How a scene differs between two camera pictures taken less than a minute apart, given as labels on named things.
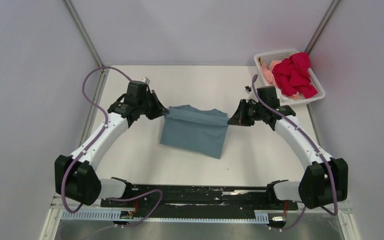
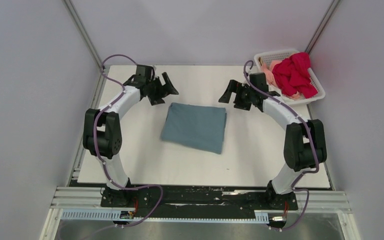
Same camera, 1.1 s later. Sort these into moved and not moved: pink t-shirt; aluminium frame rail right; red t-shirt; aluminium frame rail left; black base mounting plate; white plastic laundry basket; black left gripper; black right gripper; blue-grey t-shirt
Moved: blue-grey t-shirt; black left gripper; black right gripper
Not moved: pink t-shirt; aluminium frame rail left; black base mounting plate; aluminium frame rail right; red t-shirt; white plastic laundry basket
